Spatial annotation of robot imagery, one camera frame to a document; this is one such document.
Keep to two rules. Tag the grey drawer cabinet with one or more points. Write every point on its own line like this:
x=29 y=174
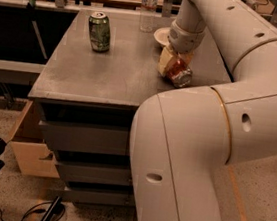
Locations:
x=119 y=88

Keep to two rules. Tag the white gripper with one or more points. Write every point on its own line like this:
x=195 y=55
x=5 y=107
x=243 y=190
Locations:
x=185 y=39

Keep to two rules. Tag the grey drawer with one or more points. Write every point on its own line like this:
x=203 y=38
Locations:
x=90 y=173
x=76 y=137
x=95 y=197

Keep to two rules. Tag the middle grey drawer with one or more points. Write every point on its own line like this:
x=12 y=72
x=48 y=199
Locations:
x=90 y=173

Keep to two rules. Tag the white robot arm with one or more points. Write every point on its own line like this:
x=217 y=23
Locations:
x=180 y=136

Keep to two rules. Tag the white paper bowl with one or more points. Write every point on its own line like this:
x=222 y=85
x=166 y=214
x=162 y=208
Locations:
x=161 y=36

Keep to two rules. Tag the open cardboard box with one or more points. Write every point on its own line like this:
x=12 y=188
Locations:
x=32 y=154

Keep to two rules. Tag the clear plastic water bottle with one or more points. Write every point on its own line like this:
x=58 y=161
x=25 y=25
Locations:
x=147 y=14

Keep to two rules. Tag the black flat floor device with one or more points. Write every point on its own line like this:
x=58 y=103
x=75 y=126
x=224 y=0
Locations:
x=53 y=209

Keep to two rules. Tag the bottom grey drawer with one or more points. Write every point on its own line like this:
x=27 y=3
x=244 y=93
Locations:
x=95 y=197

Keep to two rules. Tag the top grey drawer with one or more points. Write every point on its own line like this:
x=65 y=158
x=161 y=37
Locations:
x=76 y=137

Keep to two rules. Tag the red coke can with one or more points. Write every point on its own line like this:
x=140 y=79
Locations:
x=179 y=74

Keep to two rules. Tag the green soda can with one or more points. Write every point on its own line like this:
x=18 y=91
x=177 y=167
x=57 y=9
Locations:
x=99 y=29

